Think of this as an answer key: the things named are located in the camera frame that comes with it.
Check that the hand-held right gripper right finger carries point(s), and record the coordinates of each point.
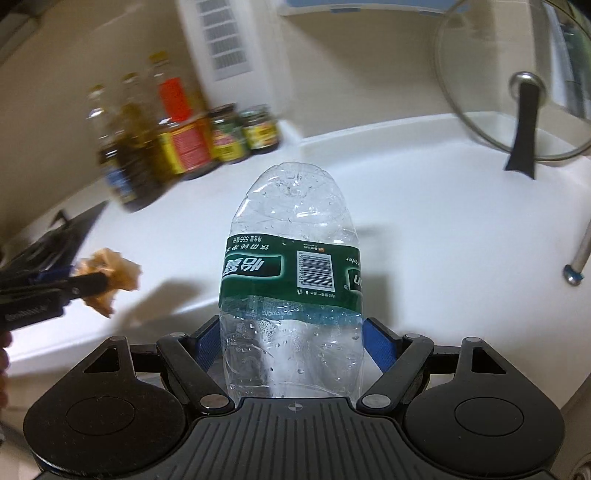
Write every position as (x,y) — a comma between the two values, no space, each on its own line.
(379,344)

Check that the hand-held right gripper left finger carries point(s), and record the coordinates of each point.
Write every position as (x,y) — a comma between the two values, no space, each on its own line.
(207,344)

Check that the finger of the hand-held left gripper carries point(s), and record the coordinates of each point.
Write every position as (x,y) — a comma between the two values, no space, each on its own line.
(90,281)
(44,278)

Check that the beige paper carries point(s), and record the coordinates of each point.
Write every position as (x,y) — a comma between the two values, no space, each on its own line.
(117,272)

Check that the crushed clear water bottle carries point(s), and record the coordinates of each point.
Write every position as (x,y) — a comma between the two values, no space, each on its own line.
(291,286)

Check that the person's left hand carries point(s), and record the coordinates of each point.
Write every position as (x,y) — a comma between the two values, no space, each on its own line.
(3,369)

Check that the yellow-labelled glass jar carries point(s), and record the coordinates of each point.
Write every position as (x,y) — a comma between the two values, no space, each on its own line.
(261,129)

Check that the glass pot lid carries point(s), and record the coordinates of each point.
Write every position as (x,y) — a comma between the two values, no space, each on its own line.
(524,129)

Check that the white wall vent panel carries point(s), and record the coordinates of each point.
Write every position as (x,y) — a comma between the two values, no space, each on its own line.
(221,39)

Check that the light blue wall appliance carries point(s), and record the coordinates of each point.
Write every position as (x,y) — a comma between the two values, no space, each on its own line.
(369,7)

